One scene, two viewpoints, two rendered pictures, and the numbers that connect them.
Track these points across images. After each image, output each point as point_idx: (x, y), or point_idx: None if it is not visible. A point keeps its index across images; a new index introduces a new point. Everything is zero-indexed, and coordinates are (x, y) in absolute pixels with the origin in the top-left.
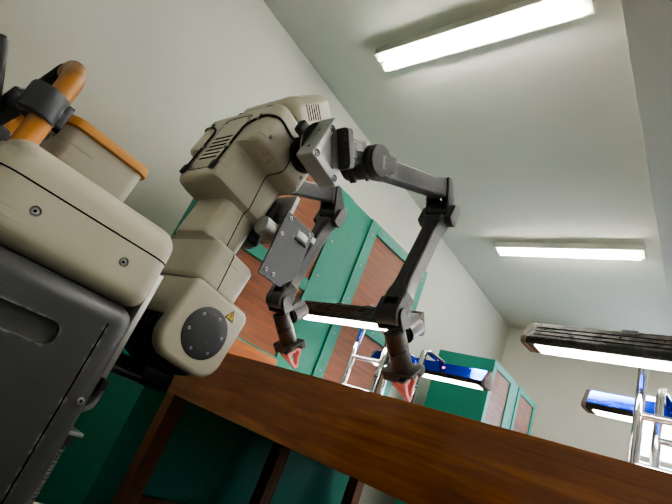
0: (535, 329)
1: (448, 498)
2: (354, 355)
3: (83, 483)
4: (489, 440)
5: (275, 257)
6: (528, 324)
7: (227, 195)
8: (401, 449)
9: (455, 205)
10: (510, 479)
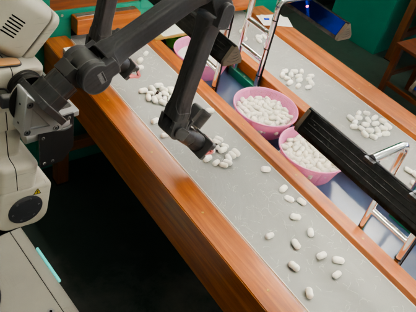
0: (307, 121)
1: (199, 272)
2: None
3: None
4: (216, 259)
5: (47, 152)
6: (306, 110)
7: None
8: (180, 232)
9: (224, 8)
10: (223, 283)
